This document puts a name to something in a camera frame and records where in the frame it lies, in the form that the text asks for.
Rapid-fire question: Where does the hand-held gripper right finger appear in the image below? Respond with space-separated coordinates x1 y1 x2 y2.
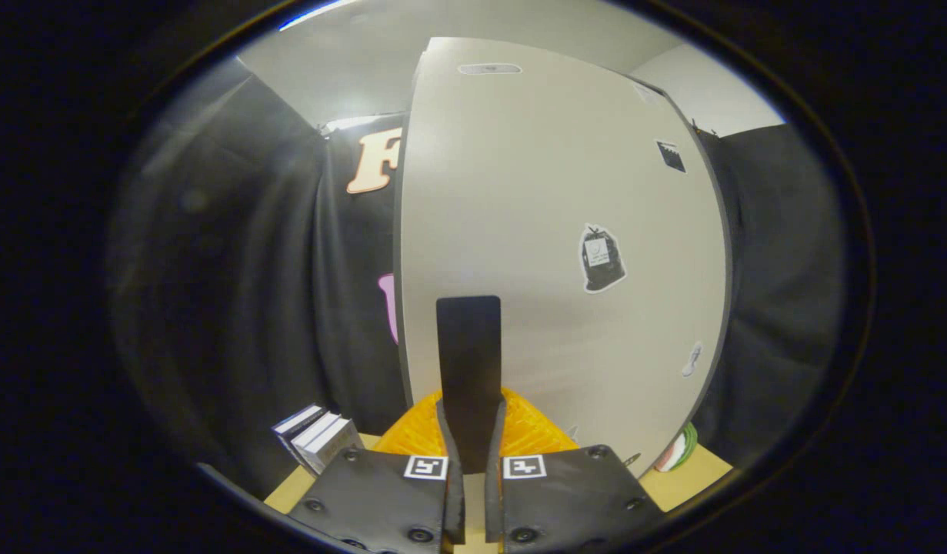
485 387 665 554

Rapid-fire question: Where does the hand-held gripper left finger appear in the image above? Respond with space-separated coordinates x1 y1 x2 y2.
288 389 467 554

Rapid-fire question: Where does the black door handle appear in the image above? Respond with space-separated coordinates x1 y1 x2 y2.
436 295 503 474

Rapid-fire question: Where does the grey shoe cabinet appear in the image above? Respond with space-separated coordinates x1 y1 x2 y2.
392 37 739 478

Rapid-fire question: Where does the white shoe cabinet door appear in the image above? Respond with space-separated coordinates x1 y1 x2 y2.
396 37 732 478

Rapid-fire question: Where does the white blue-edged book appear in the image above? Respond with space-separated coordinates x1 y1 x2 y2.
272 404 342 462

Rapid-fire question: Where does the red green striped item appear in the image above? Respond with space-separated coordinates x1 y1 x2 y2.
655 421 699 472

